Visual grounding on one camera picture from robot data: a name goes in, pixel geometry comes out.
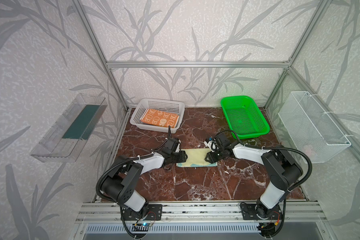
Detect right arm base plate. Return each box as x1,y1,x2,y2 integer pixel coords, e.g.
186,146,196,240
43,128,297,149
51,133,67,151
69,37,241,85
240,202,282,221

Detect right black corrugated cable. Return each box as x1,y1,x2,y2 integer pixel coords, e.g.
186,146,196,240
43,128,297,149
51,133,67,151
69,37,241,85
215,129,313,238

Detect white wire mesh basket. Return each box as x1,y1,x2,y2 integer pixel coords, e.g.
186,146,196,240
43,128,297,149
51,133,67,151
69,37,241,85
279,91,352,163

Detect black corrugated cable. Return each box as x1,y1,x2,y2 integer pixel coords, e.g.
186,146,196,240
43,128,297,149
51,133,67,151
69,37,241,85
215,129,313,238
95,125,172,239

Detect green perforated plastic basket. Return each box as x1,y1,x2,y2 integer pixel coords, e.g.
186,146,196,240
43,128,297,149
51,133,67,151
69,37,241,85
221,96,270,140

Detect white perforated plastic basket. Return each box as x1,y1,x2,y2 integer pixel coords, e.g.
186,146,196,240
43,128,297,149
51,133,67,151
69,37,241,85
130,99,185,134

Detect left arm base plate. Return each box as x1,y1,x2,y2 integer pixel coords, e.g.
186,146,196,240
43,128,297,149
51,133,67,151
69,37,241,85
121,204,163,221

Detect clear acrylic wall shelf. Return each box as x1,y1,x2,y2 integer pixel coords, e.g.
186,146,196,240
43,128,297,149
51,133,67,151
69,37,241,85
30,94,108,163

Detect cream orange patterned towel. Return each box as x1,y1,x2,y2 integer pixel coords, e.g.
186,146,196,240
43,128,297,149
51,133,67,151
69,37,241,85
140,109,180,129

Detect light blue towel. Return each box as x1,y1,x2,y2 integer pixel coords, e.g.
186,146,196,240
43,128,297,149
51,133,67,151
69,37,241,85
176,148,218,168

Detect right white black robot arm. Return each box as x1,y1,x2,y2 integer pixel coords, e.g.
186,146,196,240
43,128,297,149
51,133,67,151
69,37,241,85
204,131,307,220

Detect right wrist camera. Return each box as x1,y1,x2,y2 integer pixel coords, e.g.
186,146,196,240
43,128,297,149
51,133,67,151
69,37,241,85
204,137,219,152

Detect left black corrugated cable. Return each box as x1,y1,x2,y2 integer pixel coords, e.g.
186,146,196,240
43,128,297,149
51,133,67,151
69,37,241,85
95,125,172,239

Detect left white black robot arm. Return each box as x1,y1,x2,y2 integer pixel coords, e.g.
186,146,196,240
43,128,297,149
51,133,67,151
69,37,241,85
96,138,188,217

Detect aluminium frame rail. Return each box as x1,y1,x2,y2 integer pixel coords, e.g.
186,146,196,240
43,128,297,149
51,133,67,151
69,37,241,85
106,61,289,69

